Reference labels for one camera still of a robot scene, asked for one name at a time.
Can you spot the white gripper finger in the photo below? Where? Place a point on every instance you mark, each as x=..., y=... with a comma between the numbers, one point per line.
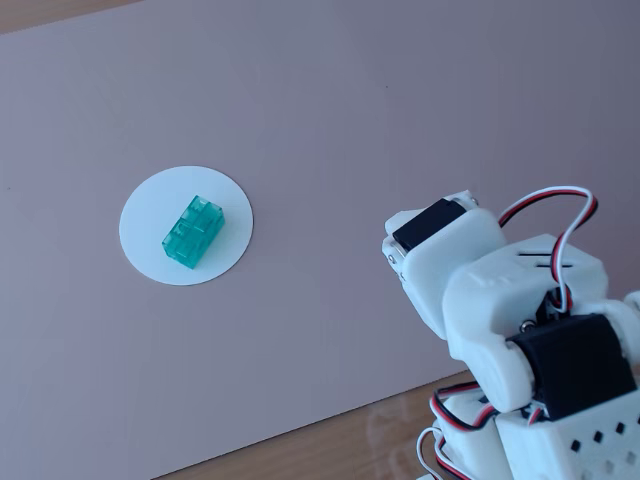
x=395, y=222

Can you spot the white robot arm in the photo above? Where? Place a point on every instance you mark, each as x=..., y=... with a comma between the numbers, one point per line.
x=480, y=310

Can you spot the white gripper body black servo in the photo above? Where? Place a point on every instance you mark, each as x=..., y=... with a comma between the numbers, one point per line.
x=452, y=245

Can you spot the white paper circle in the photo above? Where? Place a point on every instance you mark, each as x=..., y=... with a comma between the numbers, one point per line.
x=150, y=235

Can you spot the teal translucent lego brick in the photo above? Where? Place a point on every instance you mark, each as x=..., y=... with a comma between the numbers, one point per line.
x=192, y=232

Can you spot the pink board mat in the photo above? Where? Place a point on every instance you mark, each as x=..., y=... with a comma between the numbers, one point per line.
x=250, y=100

